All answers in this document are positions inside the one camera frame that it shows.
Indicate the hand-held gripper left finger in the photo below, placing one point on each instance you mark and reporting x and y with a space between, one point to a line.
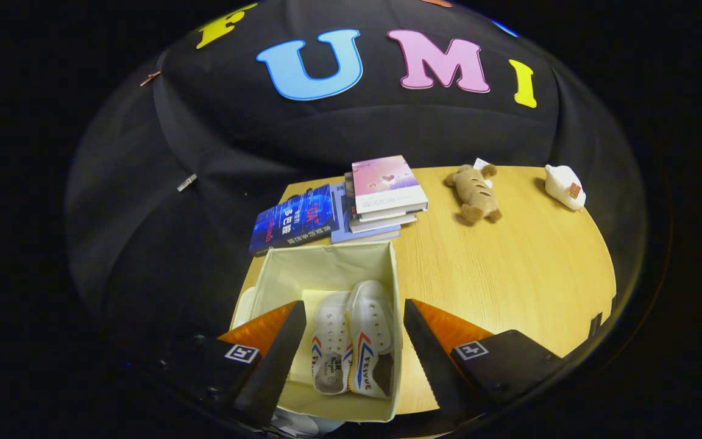
275 360

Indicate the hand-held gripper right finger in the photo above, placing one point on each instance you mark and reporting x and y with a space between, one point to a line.
433 366

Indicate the white canvas shoe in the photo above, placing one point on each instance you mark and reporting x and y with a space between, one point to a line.
329 341
372 329

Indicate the pale yellow fabric storage box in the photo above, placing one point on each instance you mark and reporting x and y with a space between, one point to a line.
320 268

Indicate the dark blue book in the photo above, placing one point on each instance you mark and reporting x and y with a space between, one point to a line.
296 219

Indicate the lavender blue book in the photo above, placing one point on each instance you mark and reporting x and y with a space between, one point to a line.
342 231

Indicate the grey book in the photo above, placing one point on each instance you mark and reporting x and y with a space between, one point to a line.
381 223

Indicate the brown bread plush toy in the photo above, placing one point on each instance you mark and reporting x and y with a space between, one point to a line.
476 192

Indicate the silver clip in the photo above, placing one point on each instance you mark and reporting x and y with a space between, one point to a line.
187 182

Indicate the white plush toy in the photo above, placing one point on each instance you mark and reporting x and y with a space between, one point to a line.
564 186

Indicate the pink clip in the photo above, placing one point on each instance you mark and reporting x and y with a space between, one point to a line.
150 78

